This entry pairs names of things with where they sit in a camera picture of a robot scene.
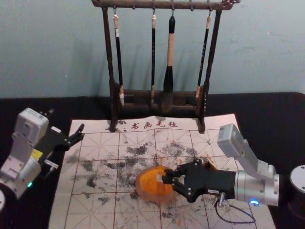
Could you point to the dark wooden brush rack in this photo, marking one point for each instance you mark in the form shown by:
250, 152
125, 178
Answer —
108, 59

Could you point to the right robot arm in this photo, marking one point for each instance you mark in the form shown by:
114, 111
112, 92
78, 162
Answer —
257, 188

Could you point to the white calligraphy felt mat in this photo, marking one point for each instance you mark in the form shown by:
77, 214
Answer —
100, 210

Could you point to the translucent orange dish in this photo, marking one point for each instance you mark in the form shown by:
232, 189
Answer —
147, 181

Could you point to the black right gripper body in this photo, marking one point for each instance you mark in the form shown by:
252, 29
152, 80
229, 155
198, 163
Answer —
212, 181

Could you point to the black table cloth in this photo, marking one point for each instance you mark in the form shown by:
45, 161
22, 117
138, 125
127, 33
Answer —
262, 114

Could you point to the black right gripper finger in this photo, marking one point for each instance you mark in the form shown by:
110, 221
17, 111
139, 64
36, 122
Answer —
184, 189
177, 172

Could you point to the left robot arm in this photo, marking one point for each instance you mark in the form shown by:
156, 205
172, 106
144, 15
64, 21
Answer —
23, 143

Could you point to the thin black calligraphy brush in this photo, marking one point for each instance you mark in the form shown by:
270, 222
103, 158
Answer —
203, 59
153, 59
119, 59

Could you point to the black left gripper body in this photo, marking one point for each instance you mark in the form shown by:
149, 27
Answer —
51, 143

